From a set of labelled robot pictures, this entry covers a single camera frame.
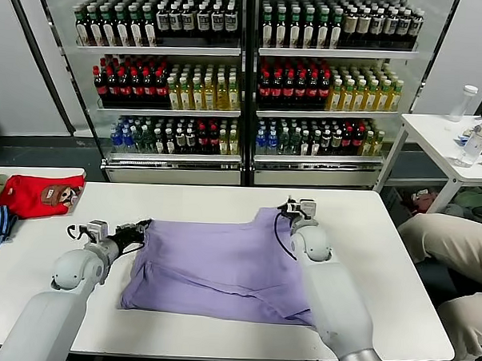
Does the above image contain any white side table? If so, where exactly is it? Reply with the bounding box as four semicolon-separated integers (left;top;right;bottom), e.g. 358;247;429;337
373;109;482;216

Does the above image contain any lavender cartoon-print t-shirt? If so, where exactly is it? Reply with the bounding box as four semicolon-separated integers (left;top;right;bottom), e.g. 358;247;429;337
118;201;325;327

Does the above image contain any green cloth pile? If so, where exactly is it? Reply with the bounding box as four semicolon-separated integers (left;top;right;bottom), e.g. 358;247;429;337
448;185;482;226

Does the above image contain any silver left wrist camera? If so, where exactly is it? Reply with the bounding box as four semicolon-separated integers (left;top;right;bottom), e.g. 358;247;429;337
85;220;110;244

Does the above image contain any red-cap cola bottle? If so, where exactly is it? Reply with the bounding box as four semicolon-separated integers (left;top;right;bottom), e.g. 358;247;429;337
341;129;354;158
281;69;296;105
153;68;168;102
195;126;208;156
141;68;156;101
90;65;105;99
116;66;131;101
293;70;308;105
205;126;218;157
269;69;284;104
305;70;320;105
257;69;273;103
352;129;364;159
129;67;144;101
317;71;332;106
102;65;117;100

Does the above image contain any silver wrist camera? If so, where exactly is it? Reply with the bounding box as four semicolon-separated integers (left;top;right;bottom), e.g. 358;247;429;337
285;197;318;223
85;220;110;244

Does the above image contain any tall clear white-cap bottle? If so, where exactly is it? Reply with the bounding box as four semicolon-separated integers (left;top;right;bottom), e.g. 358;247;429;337
448;83;480;124

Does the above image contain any green-cap yellow juice bottle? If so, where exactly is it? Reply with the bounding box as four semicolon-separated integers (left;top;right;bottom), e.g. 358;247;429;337
365;80;380;113
226;127;239;157
363;130;376;159
201;77;215;111
177;77;192;110
189;77;203;111
388;81;403;115
213;78;227;112
225;78;239;113
372;130;385;160
377;80;392;114
341;79;356;113
353;79;368;113
329;78;344;112
216;127;229;157
165;76;180;109

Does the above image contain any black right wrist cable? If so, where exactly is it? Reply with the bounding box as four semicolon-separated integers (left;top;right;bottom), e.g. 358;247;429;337
272;204;301;262

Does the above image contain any person in beige trousers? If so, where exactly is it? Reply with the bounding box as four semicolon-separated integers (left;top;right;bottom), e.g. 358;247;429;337
391;211;482;361

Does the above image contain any black slanted frame post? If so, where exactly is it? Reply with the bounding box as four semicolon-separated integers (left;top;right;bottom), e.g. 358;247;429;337
0;0;82;138

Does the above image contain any red bear-print garment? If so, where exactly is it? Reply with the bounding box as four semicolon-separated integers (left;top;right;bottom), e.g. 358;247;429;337
0;172;86;222

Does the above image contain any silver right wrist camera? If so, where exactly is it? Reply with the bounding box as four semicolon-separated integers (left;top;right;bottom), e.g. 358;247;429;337
285;197;318;223

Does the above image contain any green-cap tea bottle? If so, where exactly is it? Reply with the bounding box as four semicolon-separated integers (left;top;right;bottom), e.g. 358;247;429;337
301;6;317;51
152;124;165;154
274;6;290;50
288;6;304;50
309;128;322;157
129;7;145;49
115;6;132;49
299;127;312;157
102;6;118;48
329;8;345;52
315;7;331;52
261;5;277;50
74;5;91;47
141;7;158;49
88;6;105;47
162;125;175;154

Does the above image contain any clear green water bottle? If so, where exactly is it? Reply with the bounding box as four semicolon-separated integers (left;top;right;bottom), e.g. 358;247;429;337
288;127;301;156
129;123;141;153
277;126;290;156
139;123;152;153

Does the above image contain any beige-label dark drink bottle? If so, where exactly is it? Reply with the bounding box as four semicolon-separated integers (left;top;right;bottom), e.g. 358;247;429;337
382;10;398;49
396;10;412;50
341;7;357;47
355;8;371;48
368;9;384;49
408;10;424;50

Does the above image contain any blue water bottle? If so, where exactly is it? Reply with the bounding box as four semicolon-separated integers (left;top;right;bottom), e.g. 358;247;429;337
265;125;279;155
118;122;131;153
107;122;120;152
255;125;268;154

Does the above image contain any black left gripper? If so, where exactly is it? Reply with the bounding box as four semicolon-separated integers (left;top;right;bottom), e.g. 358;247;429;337
107;217;153;257

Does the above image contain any clear plastic water bottle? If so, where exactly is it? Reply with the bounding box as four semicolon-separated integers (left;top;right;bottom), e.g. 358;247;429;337
452;125;482;169

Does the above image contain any white-cap dark drink bottle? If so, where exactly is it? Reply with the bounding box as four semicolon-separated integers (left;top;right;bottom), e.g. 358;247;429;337
173;125;185;155
167;2;183;40
221;4;237;42
184;125;197;155
208;3;224;42
180;2;196;40
193;2;209;41
153;1;169;39
331;129;344;157
320;128;333;157

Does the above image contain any red cloth pile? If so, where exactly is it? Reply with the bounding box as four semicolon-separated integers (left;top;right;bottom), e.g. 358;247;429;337
399;187;440;216

